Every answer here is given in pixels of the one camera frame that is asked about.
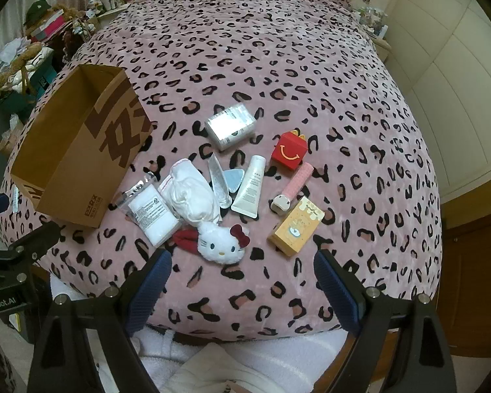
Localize pile of clothes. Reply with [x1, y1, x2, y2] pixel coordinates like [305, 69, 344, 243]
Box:
[0, 37, 56, 91]

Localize white cloth pouch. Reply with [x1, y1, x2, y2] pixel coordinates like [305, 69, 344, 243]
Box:
[158, 158, 222, 227]

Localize cream wardrobe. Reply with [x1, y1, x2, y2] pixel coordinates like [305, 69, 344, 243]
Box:
[385, 0, 491, 214]

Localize silver squeeze tube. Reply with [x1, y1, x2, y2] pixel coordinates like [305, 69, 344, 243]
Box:
[208, 153, 233, 209]

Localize blue triangular makeup puff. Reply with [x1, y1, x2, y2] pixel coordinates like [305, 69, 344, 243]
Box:
[221, 169, 246, 194]

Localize clear cotton pad packet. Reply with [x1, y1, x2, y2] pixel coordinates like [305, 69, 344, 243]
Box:
[115, 175, 181, 249]

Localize pink box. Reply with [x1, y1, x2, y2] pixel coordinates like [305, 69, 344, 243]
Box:
[32, 10, 66, 44]

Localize clear cotton swab box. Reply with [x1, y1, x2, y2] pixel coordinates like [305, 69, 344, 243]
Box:
[205, 104, 258, 151]

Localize brown cardboard box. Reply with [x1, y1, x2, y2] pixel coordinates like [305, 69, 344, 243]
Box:
[10, 65, 154, 229]

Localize beige nightstand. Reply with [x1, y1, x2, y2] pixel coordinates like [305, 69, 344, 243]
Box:
[352, 8, 393, 64]

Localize red toy meal box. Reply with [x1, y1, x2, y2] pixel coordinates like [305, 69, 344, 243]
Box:
[271, 129, 307, 174]

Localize white cat plush toy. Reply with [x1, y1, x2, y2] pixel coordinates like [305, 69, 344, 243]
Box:
[173, 220, 251, 263]

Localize yellow carton box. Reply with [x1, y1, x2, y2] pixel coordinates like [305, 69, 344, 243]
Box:
[267, 196, 325, 257]

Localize pink cosmetic tube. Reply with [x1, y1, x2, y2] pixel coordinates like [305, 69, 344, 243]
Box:
[270, 162, 315, 216]

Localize teal storage box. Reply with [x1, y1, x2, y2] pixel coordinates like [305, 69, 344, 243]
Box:
[0, 59, 56, 109]

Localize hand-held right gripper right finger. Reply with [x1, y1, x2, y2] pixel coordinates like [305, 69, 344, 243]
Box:
[313, 249, 459, 393]

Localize white cream tube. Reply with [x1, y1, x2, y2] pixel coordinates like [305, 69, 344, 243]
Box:
[230, 155, 266, 215]

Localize person's white fluffy robe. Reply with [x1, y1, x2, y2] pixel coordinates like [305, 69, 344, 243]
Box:
[49, 278, 353, 393]

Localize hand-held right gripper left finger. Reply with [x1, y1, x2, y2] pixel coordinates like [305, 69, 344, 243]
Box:
[27, 249, 173, 393]

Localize pink leopard print blanket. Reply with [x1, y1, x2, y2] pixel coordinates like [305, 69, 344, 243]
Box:
[0, 0, 445, 334]

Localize green cap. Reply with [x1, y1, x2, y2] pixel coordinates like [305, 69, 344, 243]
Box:
[24, 1, 45, 25]

